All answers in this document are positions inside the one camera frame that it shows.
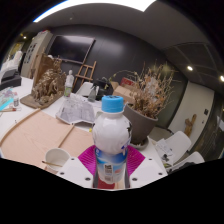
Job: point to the black wall screen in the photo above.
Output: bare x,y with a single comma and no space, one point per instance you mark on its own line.
70,48

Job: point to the clear spray bottle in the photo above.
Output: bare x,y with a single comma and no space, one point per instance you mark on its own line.
69,85

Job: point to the small grey bottle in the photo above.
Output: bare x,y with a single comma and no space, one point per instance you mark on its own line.
92,95

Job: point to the black bag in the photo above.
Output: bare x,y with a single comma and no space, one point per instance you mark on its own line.
105,88

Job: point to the stack of papers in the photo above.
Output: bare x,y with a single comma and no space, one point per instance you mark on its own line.
163,146

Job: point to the white chair behind table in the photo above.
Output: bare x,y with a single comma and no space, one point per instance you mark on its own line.
83,89

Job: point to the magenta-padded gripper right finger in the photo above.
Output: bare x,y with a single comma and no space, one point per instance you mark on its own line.
135,161

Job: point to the grey plant saucer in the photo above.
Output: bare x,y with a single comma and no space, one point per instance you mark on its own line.
141,146

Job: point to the spread newspaper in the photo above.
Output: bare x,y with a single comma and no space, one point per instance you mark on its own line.
76,110

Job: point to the white ceramic mug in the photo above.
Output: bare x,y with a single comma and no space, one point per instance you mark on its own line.
56,156

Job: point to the white cabinet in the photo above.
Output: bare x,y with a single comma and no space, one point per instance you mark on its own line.
36,50

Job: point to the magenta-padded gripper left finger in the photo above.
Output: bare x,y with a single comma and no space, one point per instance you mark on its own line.
87,161

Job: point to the colourful book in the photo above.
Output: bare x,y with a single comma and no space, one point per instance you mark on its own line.
6,98

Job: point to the white chair with papers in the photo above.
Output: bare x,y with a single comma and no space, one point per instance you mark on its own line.
180,141

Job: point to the red box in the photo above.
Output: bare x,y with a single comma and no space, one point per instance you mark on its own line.
127,82

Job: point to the blue-capped white drink bottle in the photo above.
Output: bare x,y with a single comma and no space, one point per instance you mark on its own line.
111,133

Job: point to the ceiling spot lights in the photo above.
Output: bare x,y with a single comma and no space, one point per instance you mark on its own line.
189,68

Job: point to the wooden figure by wall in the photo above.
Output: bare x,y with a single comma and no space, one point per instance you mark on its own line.
190,125

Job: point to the light wooden drawing board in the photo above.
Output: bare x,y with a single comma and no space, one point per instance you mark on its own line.
33,140

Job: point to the dried plant in dark pot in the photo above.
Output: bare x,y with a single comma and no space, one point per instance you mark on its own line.
140,125

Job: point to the wooden easel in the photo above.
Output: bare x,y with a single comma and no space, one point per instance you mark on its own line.
85,71

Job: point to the black printer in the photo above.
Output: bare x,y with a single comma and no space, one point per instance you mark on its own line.
11,81

